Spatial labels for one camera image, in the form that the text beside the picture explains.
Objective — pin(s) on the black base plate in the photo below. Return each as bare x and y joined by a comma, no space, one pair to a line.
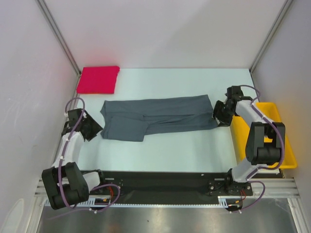
173,188

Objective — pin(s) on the aluminium frame post right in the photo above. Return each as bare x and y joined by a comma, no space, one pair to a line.
271,34

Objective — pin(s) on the grey t-shirt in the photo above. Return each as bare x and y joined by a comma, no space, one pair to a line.
132,120

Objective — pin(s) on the aluminium frame post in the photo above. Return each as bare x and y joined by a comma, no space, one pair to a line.
47,14
271,34

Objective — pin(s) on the white cable duct right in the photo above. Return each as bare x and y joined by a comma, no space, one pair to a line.
230,201

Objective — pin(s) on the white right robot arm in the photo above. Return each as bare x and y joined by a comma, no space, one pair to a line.
264,147

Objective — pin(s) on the white cable duct left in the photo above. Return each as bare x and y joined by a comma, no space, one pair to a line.
96,202

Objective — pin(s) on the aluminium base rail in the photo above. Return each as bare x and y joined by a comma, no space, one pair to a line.
276,188

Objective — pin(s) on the folded red t-shirt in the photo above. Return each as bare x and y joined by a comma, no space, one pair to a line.
98,80

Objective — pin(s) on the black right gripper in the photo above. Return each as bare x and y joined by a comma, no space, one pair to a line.
219,113

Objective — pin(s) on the aluminium frame post left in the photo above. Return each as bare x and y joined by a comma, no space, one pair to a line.
47,14

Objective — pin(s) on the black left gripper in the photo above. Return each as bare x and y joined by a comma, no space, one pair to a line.
96,127

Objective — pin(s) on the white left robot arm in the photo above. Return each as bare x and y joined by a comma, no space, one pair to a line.
64,182

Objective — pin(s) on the white cable duct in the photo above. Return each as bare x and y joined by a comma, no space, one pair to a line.
230,201
96,202

